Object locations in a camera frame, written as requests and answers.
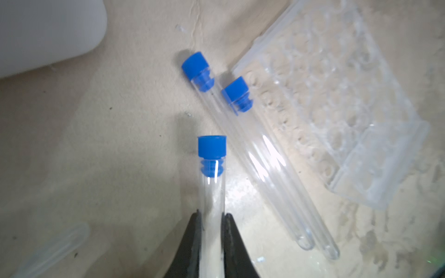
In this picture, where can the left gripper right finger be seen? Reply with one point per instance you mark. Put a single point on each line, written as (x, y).
(237, 262)

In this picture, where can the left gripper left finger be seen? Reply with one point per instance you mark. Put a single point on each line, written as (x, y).
(186, 261)

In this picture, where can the blue capped test tube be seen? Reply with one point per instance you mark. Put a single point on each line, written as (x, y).
(212, 152)
(275, 175)
(198, 71)

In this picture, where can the white plastic storage bin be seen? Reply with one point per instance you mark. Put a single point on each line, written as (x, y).
(39, 33)

